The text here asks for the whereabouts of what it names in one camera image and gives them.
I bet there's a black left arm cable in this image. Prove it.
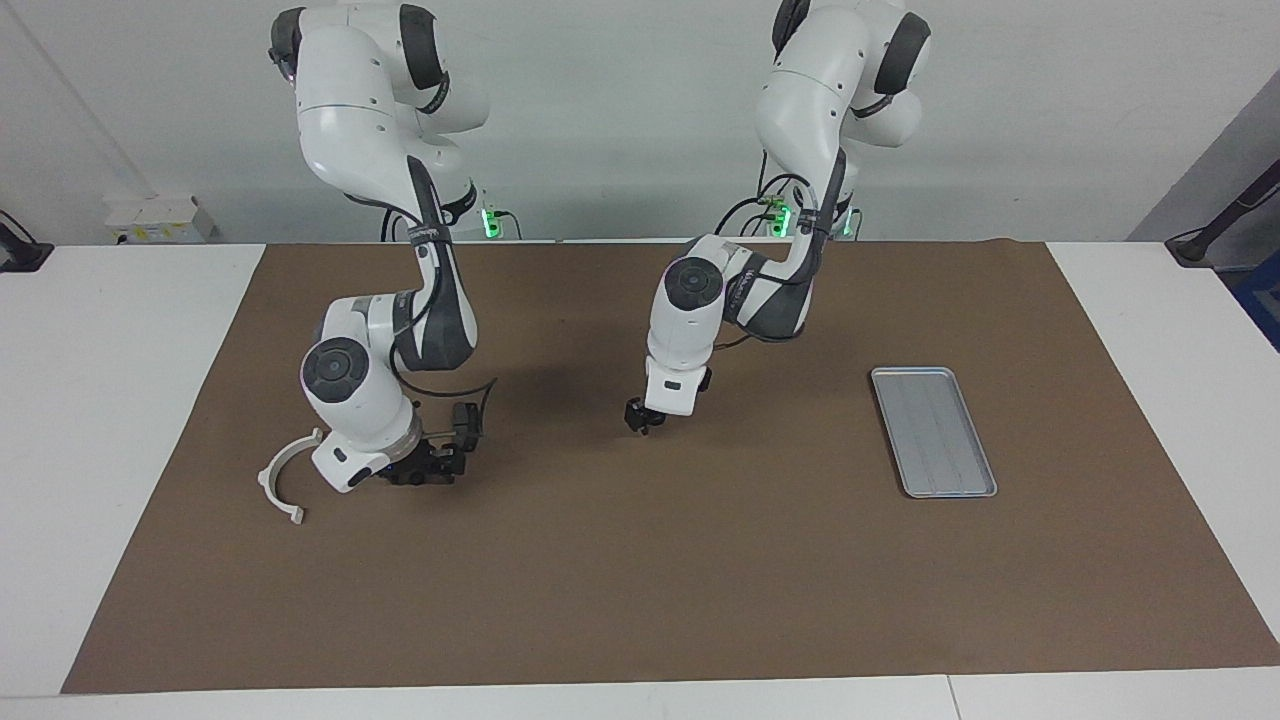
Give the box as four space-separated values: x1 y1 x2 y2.
745 150 851 353

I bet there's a black angled stand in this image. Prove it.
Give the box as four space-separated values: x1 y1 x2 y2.
1165 160 1280 269

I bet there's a black clamp stand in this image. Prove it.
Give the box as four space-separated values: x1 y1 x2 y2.
0 210 53 273

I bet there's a blue crate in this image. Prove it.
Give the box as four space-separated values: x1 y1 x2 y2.
1235 250 1280 351

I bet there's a brown table mat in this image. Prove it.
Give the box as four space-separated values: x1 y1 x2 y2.
60 240 1280 696

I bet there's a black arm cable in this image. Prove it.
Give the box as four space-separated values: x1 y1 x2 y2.
745 150 851 353
385 195 499 446

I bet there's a white wall socket box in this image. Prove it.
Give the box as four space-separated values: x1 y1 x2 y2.
105 195 216 246

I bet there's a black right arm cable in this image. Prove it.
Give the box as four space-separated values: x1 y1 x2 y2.
385 195 499 446

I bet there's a silver metal tray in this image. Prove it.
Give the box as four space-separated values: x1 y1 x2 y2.
870 366 998 500

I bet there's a white semicircular bracket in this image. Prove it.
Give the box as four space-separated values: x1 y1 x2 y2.
257 427 325 527

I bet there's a black left base cable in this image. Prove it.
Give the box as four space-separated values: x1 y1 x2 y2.
714 175 801 239

